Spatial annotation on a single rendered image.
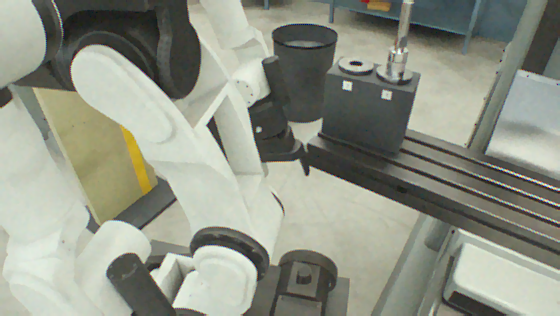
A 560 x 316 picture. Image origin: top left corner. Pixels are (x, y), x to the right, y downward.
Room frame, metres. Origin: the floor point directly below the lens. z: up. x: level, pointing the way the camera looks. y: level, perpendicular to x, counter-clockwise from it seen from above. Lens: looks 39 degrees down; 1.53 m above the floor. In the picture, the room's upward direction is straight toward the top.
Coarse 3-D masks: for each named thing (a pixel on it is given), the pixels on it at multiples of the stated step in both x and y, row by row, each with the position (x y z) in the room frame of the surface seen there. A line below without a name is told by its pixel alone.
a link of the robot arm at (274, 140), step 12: (276, 120) 0.61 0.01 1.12; (252, 132) 0.62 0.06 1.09; (264, 132) 0.60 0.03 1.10; (276, 132) 0.61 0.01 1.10; (288, 132) 0.63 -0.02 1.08; (264, 144) 0.63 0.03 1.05; (276, 144) 0.62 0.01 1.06; (288, 144) 0.62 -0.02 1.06; (300, 144) 0.63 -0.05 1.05; (264, 156) 0.63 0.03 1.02; (276, 156) 0.62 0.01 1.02; (288, 156) 0.61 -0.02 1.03; (300, 156) 0.61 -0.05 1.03
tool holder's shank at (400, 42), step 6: (408, 0) 0.82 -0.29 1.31; (402, 6) 0.81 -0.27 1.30; (408, 6) 0.80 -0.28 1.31; (402, 12) 0.80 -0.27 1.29; (408, 12) 0.80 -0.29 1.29; (402, 18) 0.80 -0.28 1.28; (408, 18) 0.80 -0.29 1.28; (402, 24) 0.80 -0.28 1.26; (408, 24) 0.80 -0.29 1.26; (402, 30) 0.80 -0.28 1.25; (396, 36) 0.81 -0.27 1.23; (402, 36) 0.80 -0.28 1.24; (396, 42) 0.80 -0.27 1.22; (402, 42) 0.79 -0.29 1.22; (396, 48) 0.80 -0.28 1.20; (402, 48) 0.80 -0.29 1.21
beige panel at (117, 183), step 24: (48, 96) 1.24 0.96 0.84; (72, 96) 1.32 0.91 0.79; (48, 120) 1.24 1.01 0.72; (72, 120) 1.29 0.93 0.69; (96, 120) 1.38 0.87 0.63; (72, 144) 1.25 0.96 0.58; (96, 144) 1.34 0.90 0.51; (120, 144) 1.44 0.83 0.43; (72, 168) 1.23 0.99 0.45; (96, 168) 1.30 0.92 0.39; (120, 168) 1.41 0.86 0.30; (144, 168) 1.52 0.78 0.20; (96, 192) 1.26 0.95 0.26; (120, 192) 1.36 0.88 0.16; (144, 192) 1.47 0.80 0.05; (168, 192) 1.50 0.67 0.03; (96, 216) 1.22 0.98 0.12; (120, 216) 1.30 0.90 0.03; (144, 216) 1.31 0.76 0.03
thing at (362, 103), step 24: (336, 72) 0.83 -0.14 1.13; (360, 72) 0.81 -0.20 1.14; (384, 72) 0.80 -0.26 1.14; (408, 72) 0.81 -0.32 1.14; (336, 96) 0.81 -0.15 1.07; (360, 96) 0.78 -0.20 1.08; (384, 96) 0.76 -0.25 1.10; (408, 96) 0.73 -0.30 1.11; (336, 120) 0.81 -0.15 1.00; (360, 120) 0.78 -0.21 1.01; (384, 120) 0.75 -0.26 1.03; (408, 120) 0.80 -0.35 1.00; (384, 144) 0.74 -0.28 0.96
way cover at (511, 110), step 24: (528, 72) 0.92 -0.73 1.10; (552, 96) 0.85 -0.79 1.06; (504, 120) 0.87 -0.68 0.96; (528, 120) 0.84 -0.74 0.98; (552, 120) 0.82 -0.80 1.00; (504, 144) 0.81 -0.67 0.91; (528, 144) 0.79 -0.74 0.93; (552, 144) 0.77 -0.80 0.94; (528, 168) 0.73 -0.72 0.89; (552, 168) 0.72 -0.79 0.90
